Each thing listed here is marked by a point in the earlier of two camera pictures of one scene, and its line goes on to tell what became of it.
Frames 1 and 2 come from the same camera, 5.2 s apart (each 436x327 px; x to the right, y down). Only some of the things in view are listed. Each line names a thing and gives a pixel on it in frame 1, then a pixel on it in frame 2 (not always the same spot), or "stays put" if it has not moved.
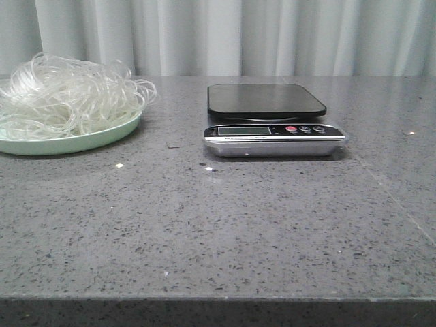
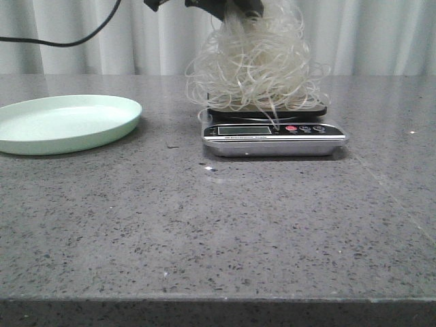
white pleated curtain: (227, 38) stays put
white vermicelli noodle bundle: (50, 97) → (263, 63)
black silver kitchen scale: (255, 112) stays put
